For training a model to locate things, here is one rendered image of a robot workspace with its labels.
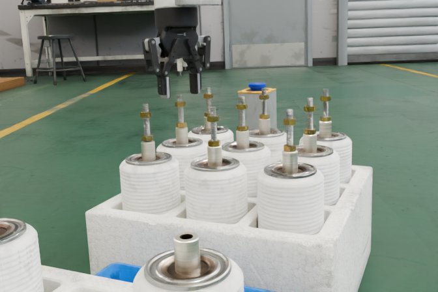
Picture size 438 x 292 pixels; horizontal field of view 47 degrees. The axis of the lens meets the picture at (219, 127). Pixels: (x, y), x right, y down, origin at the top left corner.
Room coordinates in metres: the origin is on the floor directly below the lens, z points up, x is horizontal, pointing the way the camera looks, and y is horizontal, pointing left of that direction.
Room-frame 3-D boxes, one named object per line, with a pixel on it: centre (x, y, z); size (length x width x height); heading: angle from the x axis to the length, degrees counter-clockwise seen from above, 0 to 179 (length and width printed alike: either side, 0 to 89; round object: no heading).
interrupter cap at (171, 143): (0.90, 0.07, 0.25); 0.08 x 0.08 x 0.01
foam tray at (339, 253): (0.85, -0.04, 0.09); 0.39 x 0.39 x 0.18; 66
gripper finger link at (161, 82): (0.87, 0.10, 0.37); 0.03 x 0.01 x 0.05; 133
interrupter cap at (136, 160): (0.79, 0.12, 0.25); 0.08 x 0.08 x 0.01
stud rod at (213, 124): (0.74, 0.01, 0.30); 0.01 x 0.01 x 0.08
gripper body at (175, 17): (0.90, 0.07, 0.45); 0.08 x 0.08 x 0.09
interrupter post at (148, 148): (0.79, 0.12, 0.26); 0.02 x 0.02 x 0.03
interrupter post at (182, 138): (0.90, 0.07, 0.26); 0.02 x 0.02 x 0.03
